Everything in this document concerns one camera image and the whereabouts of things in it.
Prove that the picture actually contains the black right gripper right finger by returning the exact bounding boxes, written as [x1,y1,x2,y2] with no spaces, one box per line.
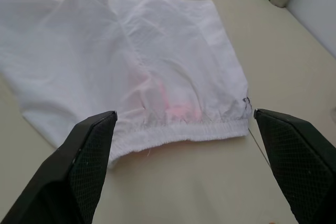
[253,108,336,224]

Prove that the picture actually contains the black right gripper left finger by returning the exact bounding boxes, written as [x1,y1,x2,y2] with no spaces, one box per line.
[0,110,118,224]

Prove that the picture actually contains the white cloth garment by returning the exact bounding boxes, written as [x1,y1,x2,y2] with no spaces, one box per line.
[0,0,254,170]

